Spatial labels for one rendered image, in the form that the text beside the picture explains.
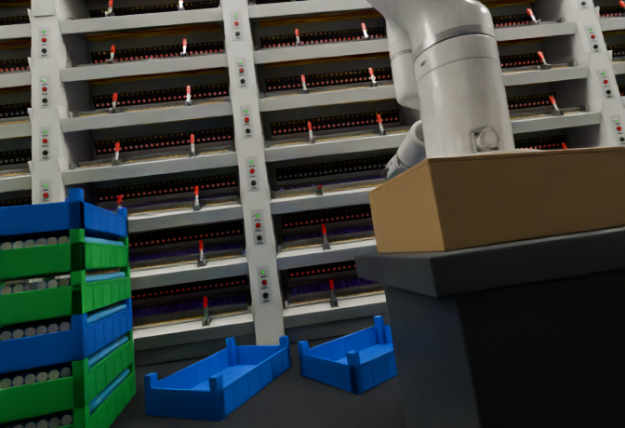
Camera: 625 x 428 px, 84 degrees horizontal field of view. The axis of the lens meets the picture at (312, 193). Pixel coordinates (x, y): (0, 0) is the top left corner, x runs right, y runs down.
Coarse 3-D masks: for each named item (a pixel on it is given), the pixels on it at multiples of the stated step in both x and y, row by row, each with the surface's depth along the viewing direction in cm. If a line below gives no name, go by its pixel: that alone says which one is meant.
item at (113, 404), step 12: (132, 372) 89; (120, 384) 80; (132, 384) 88; (108, 396) 73; (120, 396) 79; (132, 396) 87; (84, 408) 62; (96, 408) 67; (108, 408) 72; (120, 408) 78; (84, 420) 62; (96, 420) 66; (108, 420) 71
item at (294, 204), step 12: (384, 168) 144; (300, 180) 141; (312, 180) 142; (324, 180) 142; (336, 192) 128; (348, 192) 126; (360, 192) 125; (276, 204) 123; (288, 204) 123; (300, 204) 124; (312, 204) 124; (324, 204) 125; (336, 204) 125; (348, 204) 125
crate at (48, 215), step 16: (80, 192) 69; (0, 208) 65; (16, 208) 66; (32, 208) 66; (48, 208) 67; (64, 208) 67; (80, 208) 68; (96, 208) 76; (0, 224) 65; (16, 224) 65; (32, 224) 66; (48, 224) 66; (64, 224) 67; (80, 224) 68; (96, 224) 75; (112, 224) 84; (0, 240) 70; (16, 240) 73
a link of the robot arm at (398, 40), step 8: (368, 0) 93; (376, 8) 95; (384, 16) 98; (392, 24) 100; (392, 32) 101; (400, 32) 100; (392, 40) 101; (400, 40) 99; (408, 40) 99; (392, 48) 101; (400, 48) 99; (408, 48) 98; (392, 56) 101
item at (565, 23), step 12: (528, 12) 144; (576, 12) 140; (504, 24) 158; (516, 24) 159; (528, 24) 145; (540, 24) 141; (552, 24) 140; (564, 24) 141; (576, 24) 141; (504, 36) 140; (516, 36) 140; (528, 36) 140; (540, 36) 141
